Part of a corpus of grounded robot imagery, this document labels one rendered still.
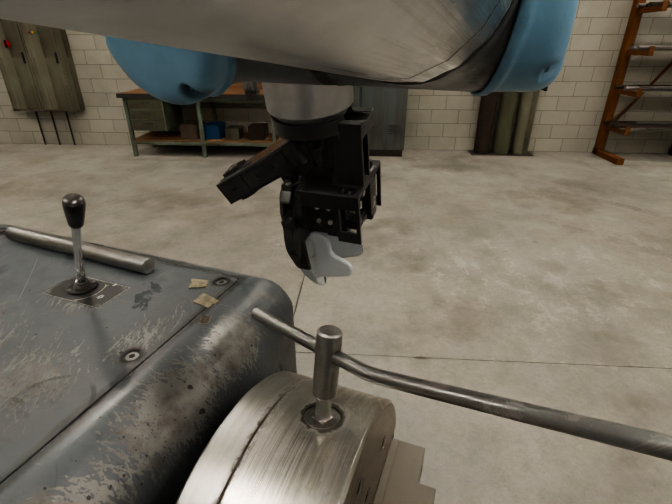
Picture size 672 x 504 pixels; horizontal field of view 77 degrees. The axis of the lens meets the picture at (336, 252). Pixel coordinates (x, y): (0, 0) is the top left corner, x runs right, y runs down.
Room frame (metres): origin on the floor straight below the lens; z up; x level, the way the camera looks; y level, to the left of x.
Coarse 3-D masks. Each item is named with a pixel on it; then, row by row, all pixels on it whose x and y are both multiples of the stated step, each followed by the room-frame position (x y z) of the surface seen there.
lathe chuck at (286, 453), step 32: (288, 416) 0.27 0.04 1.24; (352, 416) 0.28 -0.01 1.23; (384, 416) 0.31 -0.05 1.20; (256, 448) 0.24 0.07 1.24; (288, 448) 0.24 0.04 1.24; (320, 448) 0.24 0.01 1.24; (352, 448) 0.24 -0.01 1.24; (384, 448) 0.32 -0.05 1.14; (256, 480) 0.22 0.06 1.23; (288, 480) 0.21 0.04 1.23; (320, 480) 0.21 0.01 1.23; (352, 480) 0.22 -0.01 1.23
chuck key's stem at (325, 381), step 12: (324, 336) 0.28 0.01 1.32; (336, 336) 0.28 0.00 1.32; (324, 348) 0.28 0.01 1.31; (336, 348) 0.28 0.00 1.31; (324, 360) 0.28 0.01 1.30; (324, 372) 0.27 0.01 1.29; (336, 372) 0.28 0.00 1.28; (324, 384) 0.27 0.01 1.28; (336, 384) 0.28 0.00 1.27; (324, 396) 0.27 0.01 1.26; (324, 408) 0.27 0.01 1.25; (324, 420) 0.27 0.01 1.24
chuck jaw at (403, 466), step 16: (400, 448) 0.34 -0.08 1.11; (416, 448) 0.34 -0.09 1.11; (384, 464) 0.32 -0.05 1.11; (400, 464) 0.32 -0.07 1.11; (416, 464) 0.32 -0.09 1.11; (384, 480) 0.30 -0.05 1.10; (400, 480) 0.30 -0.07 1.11; (416, 480) 0.30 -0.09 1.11; (384, 496) 0.29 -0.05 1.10; (400, 496) 0.29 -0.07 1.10; (416, 496) 0.29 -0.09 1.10; (432, 496) 0.29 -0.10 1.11
